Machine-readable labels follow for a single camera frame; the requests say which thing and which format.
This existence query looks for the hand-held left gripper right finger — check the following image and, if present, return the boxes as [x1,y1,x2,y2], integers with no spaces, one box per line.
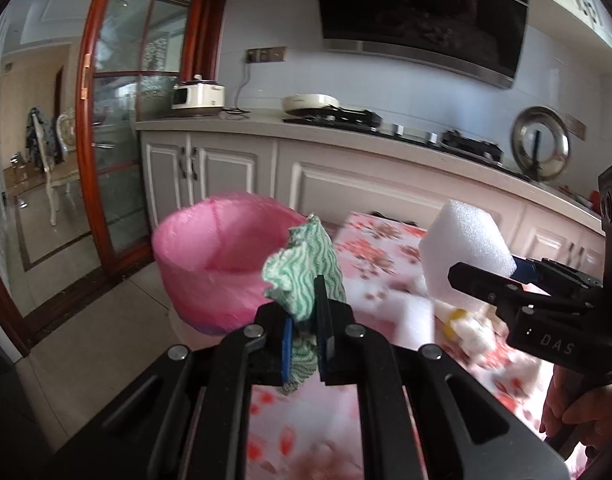
[313,275,572,480]

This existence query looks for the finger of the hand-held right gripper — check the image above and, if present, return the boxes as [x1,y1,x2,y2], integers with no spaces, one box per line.
[448,261,562,322]
[512,257,605,297]

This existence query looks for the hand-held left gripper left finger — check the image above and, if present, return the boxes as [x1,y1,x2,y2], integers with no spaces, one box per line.
[50,302,295,480]

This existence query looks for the white foam block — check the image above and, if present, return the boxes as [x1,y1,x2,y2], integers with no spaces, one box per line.
[418,199,518,308]

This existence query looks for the yellow and white sponge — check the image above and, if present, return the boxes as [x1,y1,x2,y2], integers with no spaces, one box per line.
[442,306,499,363]

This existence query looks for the small white foam piece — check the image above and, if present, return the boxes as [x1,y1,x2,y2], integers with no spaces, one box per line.
[393,292,437,356]

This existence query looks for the green striped cloth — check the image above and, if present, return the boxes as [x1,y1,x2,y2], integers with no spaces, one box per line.
[262,212,347,396]

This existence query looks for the pink bagged trash bin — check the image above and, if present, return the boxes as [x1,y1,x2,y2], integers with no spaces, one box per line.
[150,192,311,338]

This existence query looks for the person's right hand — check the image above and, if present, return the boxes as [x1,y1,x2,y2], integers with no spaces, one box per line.
[540,366,612,461]

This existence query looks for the pink floral tablecloth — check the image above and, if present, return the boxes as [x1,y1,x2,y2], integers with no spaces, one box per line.
[246,210,607,480]

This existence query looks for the black lid stand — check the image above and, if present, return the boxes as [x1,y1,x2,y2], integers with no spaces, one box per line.
[531,130,543,181]

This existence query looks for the steel pot lid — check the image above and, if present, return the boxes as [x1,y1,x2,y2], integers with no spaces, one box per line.
[511,106,571,182]

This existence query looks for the white kitchen counter cabinets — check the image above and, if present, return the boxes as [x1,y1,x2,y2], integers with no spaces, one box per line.
[136,107,612,291]

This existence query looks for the black gas stove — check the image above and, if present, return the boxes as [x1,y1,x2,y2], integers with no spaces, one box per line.
[283,106,507,163]

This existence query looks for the cream electric pan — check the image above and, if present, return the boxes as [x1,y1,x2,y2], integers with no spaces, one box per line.
[282,92,344,113]

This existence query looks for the cream kitchen appliance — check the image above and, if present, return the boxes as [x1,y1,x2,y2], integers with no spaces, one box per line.
[172,75,227,111]

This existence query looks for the wooden glass sliding door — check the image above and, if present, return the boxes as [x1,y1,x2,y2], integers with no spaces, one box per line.
[74,0,227,276]

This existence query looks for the black range hood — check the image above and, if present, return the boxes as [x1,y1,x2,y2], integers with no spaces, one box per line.
[313,0,533,91]

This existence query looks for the white dining chair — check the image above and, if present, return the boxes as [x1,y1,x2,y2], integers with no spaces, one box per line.
[33,112,81,226]

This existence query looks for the dark clothes on chair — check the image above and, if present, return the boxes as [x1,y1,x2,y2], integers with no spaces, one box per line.
[26,106,59,168]

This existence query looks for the thin black cable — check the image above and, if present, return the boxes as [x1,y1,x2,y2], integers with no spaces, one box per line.
[371,210,417,224]

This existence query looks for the black power cord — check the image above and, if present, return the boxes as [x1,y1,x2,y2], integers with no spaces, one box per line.
[220,60,253,122]

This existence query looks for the wall socket panel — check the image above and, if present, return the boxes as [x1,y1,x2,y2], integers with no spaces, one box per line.
[246,46,288,63]

